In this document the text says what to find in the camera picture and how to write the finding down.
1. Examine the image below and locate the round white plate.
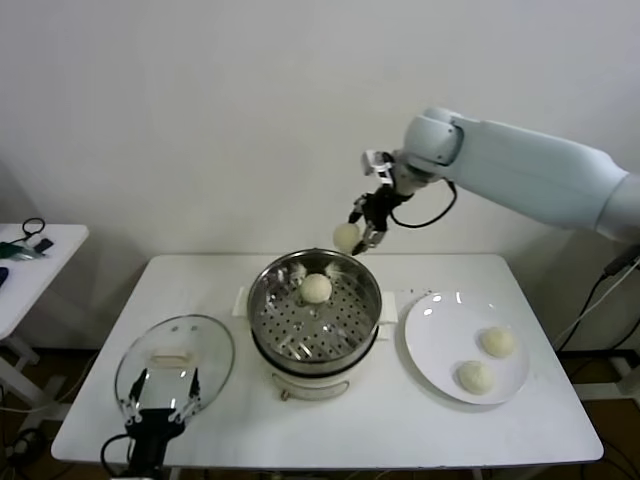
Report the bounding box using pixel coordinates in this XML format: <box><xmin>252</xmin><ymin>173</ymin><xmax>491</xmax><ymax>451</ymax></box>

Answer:
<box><xmin>403</xmin><ymin>290</ymin><xmax>531</xmax><ymax>405</ymax></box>

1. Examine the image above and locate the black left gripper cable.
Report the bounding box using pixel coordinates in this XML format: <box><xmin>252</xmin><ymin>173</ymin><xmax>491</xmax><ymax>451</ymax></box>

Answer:
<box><xmin>101</xmin><ymin>433</ymin><xmax>134</xmax><ymax>474</ymax></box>

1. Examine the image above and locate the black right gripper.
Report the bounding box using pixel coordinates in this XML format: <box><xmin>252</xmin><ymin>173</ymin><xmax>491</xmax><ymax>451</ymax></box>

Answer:
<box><xmin>348</xmin><ymin>185</ymin><xmax>407</xmax><ymax>257</ymax></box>

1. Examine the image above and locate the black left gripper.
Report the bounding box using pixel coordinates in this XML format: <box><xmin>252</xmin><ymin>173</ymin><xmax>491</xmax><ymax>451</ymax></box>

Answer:
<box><xmin>122</xmin><ymin>368</ymin><xmax>201</xmax><ymax>471</ymax></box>

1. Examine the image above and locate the round glass pot lid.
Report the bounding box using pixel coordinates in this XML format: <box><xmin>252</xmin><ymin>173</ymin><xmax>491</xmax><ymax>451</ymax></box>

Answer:
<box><xmin>113</xmin><ymin>313</ymin><xmax>236</xmax><ymax>417</ymax></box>

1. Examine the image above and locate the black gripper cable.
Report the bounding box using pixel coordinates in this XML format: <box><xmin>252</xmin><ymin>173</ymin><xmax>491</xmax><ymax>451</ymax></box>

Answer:
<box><xmin>387</xmin><ymin>177</ymin><xmax>459</xmax><ymax>229</ymax></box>
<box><xmin>101</xmin><ymin>433</ymin><xmax>134</xmax><ymax>474</ymax></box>

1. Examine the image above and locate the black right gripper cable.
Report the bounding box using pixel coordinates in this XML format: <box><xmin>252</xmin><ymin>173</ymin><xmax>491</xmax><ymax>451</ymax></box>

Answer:
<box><xmin>387</xmin><ymin>177</ymin><xmax>459</xmax><ymax>229</ymax></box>

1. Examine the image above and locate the white side table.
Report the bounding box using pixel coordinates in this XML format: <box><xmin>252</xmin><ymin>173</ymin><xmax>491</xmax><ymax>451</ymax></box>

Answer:
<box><xmin>0</xmin><ymin>223</ymin><xmax>90</xmax><ymax>406</ymax></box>

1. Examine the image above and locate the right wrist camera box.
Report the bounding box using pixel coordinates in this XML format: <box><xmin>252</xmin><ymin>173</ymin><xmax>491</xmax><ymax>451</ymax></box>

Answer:
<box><xmin>361</xmin><ymin>148</ymin><xmax>397</xmax><ymax>187</ymax></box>

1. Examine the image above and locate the stainless steel steamer basket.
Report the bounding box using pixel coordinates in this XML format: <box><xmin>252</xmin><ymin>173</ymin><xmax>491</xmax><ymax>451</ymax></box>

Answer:
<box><xmin>232</xmin><ymin>248</ymin><xmax>399</xmax><ymax>376</ymax></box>

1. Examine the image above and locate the white electric cooker base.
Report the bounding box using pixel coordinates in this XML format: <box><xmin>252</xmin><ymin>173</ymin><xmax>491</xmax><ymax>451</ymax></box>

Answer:
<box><xmin>248</xmin><ymin>319</ymin><xmax>397</xmax><ymax>403</ymax></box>

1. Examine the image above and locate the white steamed baozi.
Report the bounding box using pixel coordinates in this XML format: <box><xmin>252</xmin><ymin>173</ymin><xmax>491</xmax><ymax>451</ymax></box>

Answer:
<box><xmin>299</xmin><ymin>273</ymin><xmax>332</xmax><ymax>305</ymax></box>
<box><xmin>332</xmin><ymin>223</ymin><xmax>362</xmax><ymax>253</ymax></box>
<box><xmin>455</xmin><ymin>360</ymin><xmax>496</xmax><ymax>394</ymax></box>
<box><xmin>480</xmin><ymin>327</ymin><xmax>515</xmax><ymax>359</ymax></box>

